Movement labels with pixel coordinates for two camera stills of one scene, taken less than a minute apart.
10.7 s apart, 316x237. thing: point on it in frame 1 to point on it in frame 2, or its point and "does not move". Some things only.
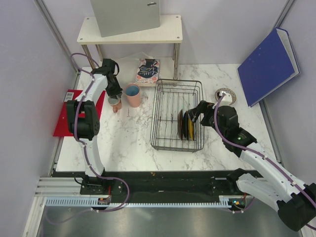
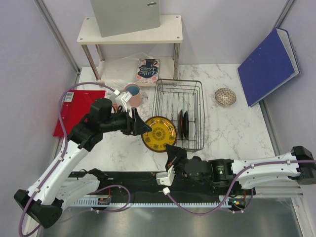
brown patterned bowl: [217, 97] does not move
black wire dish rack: [171, 129] does not move
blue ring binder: [272, 65] does not move
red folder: [62, 128] does not move
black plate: [185, 124] does not move
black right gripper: [205, 107] to [175, 154]
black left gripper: [117, 92] to [136, 126]
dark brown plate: [180, 124] does not move
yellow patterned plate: [191, 128] to [164, 132]
